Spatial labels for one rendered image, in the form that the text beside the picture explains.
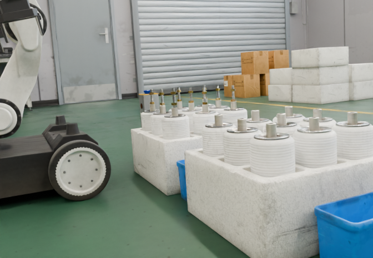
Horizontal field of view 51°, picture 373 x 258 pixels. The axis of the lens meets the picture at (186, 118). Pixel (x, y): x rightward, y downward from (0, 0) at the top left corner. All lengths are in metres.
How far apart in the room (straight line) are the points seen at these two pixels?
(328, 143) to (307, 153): 0.05
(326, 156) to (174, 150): 0.55
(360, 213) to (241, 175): 0.26
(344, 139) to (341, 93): 3.18
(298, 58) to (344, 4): 3.80
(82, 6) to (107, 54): 0.83
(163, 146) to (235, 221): 0.45
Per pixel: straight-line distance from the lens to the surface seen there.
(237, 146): 0.92
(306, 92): 4.06
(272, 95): 4.49
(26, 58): 1.49
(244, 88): 5.12
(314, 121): 0.92
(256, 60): 5.21
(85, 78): 6.42
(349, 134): 0.97
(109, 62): 6.51
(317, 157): 0.90
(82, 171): 1.34
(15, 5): 1.36
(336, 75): 4.10
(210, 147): 1.03
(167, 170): 1.28
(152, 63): 6.65
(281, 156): 0.82
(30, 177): 1.38
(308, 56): 4.03
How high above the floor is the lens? 0.41
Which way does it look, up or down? 7 degrees down
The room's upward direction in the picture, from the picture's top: 4 degrees counter-clockwise
